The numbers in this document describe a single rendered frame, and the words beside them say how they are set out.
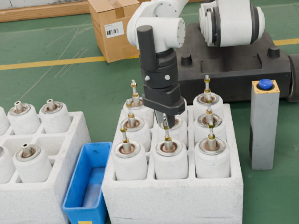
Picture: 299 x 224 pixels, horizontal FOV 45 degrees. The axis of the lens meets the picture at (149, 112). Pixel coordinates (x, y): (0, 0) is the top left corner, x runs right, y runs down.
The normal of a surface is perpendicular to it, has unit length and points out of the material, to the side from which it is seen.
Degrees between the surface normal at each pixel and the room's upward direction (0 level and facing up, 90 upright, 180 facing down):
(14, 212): 90
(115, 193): 90
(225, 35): 93
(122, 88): 0
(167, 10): 101
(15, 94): 0
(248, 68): 0
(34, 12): 90
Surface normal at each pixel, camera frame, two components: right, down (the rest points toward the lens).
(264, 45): -0.12, -0.82
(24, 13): -0.05, 0.57
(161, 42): -0.36, 0.57
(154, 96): -0.64, 0.50
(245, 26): -0.09, 0.32
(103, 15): 0.29, 0.51
